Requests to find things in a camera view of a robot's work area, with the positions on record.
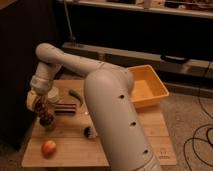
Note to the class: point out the metal cup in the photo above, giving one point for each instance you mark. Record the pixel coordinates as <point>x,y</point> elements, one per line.
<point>48,126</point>

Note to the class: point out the wooden table board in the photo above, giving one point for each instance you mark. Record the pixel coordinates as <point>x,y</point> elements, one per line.
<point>73,149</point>

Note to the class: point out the red apple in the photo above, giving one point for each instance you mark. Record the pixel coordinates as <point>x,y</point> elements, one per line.
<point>48,148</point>

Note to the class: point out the yellow plastic bin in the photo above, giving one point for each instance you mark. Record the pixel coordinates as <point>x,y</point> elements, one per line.
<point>148,88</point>

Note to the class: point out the dark rectangular block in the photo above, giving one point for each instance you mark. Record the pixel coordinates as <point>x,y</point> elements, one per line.
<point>65,109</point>

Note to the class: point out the grey shelf rail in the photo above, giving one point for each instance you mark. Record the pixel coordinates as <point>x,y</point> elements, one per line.
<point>133,58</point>

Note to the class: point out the dark grape bunch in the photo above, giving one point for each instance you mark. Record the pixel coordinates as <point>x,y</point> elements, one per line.
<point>44,109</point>

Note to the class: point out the dish brush white handle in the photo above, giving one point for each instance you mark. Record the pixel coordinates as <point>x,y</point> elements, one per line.
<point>90,132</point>

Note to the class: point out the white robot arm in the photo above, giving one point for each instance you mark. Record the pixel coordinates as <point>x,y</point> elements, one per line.
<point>107,89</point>

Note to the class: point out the green chili pepper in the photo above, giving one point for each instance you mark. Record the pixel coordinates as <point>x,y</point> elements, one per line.
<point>76,95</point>

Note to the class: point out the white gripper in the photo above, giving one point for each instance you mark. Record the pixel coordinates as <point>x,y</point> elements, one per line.
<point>41,86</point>

